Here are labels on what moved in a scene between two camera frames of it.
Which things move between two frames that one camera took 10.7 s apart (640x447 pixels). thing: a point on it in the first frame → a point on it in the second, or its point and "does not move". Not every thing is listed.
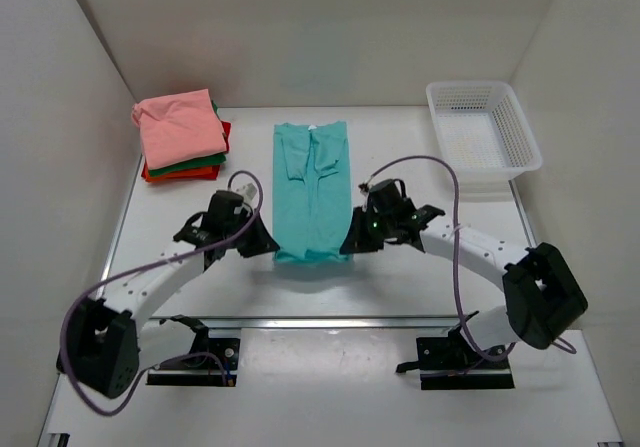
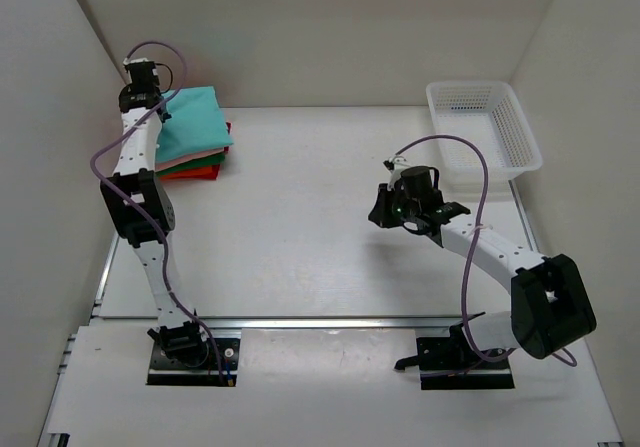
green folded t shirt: x=193 y=164 does not move
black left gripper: x=262 y=243 → x=166 y=116
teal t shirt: x=311 y=191 → x=196 y=124
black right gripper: x=356 y=241 → x=379 y=215
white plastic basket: x=482 y=133 does not move
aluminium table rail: x=318 y=322 does not move
